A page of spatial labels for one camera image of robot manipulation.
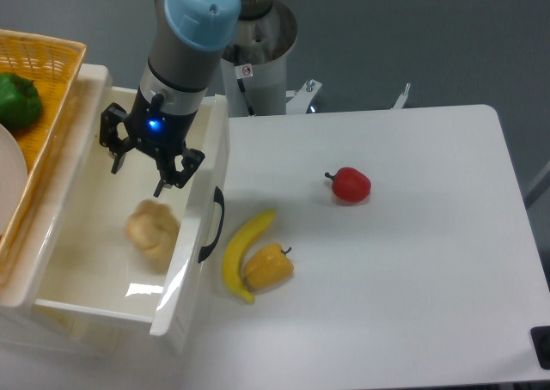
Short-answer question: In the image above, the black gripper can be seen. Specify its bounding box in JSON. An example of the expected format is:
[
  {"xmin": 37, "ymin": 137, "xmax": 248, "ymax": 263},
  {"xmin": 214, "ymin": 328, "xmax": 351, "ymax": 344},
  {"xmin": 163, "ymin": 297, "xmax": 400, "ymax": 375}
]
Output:
[{"xmin": 99, "ymin": 92, "xmax": 205, "ymax": 197}]

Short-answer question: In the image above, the round golden bread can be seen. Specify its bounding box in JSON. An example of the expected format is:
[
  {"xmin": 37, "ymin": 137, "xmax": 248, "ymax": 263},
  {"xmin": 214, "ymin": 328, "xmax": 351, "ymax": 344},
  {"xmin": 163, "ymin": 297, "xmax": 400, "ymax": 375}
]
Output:
[{"xmin": 125, "ymin": 199, "xmax": 180, "ymax": 260}]

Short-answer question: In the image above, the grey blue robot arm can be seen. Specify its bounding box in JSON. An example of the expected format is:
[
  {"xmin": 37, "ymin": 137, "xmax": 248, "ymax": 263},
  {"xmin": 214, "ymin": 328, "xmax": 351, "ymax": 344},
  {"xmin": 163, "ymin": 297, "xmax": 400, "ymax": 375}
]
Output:
[{"xmin": 99, "ymin": 0, "xmax": 297, "ymax": 189}]

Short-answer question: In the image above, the open upper white drawer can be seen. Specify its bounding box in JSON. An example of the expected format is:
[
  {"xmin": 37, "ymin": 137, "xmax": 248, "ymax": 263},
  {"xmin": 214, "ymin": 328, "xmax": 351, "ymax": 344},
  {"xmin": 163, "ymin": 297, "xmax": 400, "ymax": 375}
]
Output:
[{"xmin": 33, "ymin": 85, "xmax": 230, "ymax": 338}]

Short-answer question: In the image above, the yellow banana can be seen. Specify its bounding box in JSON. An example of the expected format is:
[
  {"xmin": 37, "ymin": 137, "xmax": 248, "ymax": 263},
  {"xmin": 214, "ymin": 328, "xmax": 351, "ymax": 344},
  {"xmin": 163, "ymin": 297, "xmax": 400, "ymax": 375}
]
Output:
[{"xmin": 222, "ymin": 209, "xmax": 277, "ymax": 304}]

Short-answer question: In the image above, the white plate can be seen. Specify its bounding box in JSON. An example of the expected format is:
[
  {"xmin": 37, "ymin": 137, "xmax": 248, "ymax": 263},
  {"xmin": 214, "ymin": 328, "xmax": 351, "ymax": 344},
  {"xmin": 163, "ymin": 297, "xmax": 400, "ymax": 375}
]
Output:
[{"xmin": 0, "ymin": 126, "xmax": 28, "ymax": 233}]

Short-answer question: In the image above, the yellow woven basket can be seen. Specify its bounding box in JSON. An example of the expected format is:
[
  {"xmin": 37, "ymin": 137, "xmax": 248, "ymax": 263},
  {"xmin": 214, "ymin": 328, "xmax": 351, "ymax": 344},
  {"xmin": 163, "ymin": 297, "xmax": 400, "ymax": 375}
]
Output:
[{"xmin": 1, "ymin": 29, "xmax": 87, "ymax": 284}]

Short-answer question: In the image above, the green bell pepper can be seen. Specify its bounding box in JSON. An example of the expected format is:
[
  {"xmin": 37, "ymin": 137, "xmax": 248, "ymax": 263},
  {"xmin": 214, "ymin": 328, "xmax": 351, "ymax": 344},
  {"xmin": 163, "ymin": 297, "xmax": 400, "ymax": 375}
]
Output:
[{"xmin": 1, "ymin": 72, "xmax": 43, "ymax": 131}]

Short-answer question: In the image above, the yellow bell pepper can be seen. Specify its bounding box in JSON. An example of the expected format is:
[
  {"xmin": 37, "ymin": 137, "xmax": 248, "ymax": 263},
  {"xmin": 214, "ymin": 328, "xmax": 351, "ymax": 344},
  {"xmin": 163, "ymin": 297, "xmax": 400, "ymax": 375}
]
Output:
[{"xmin": 244, "ymin": 243, "xmax": 294, "ymax": 290}]

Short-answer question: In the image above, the red bell pepper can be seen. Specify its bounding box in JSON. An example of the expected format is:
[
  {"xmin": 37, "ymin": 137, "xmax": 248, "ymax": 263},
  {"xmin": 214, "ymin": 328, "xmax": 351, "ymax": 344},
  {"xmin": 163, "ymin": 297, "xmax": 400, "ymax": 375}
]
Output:
[{"xmin": 324, "ymin": 167, "xmax": 372, "ymax": 204}]

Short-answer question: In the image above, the black corner device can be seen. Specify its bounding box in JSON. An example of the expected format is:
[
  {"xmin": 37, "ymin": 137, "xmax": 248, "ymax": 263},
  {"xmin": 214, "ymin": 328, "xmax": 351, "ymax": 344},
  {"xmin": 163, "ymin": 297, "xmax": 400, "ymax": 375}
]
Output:
[{"xmin": 530, "ymin": 326, "xmax": 550, "ymax": 370}]

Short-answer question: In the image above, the black drawer handle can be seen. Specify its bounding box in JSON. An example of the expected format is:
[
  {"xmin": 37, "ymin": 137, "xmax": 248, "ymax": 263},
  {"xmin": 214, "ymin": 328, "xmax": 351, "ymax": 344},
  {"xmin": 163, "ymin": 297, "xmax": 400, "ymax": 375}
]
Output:
[{"xmin": 198, "ymin": 186, "xmax": 226, "ymax": 263}]

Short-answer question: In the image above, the black cable on pedestal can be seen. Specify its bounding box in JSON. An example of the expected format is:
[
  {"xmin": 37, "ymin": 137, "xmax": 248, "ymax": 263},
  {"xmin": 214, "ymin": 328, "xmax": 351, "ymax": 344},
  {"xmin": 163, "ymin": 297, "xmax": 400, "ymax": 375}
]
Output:
[{"xmin": 233, "ymin": 45, "xmax": 258, "ymax": 118}]

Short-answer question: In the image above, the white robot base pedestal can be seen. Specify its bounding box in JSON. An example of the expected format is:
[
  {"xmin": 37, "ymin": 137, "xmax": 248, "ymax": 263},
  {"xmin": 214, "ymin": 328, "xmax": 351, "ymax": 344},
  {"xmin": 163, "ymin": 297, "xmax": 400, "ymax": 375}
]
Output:
[{"xmin": 221, "ymin": 0, "xmax": 297, "ymax": 117}]

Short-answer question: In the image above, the white table mounting bracket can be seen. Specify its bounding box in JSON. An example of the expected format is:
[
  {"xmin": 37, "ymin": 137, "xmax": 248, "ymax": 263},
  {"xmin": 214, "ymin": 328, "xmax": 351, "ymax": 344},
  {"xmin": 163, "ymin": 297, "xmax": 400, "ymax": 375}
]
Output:
[{"xmin": 286, "ymin": 79, "xmax": 323, "ymax": 115}]

